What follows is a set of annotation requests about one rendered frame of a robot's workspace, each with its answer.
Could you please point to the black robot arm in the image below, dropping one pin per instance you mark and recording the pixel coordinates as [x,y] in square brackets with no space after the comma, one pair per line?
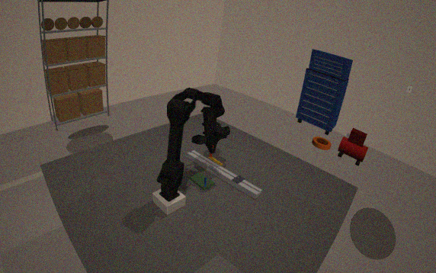
[178,112]

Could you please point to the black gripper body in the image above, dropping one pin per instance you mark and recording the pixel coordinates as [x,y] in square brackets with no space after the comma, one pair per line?
[199,139]

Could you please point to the aluminum slotted rail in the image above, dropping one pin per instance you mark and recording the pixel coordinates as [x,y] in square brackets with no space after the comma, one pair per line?
[236,180]

